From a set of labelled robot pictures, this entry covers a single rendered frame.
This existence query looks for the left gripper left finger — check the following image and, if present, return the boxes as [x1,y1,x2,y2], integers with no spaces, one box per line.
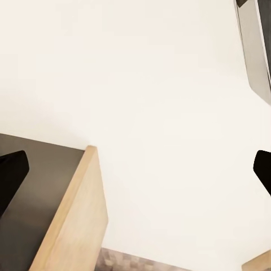
[0,150,29,218]

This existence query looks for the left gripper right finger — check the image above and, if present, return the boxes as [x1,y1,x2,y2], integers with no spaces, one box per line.
[253,150,271,196]

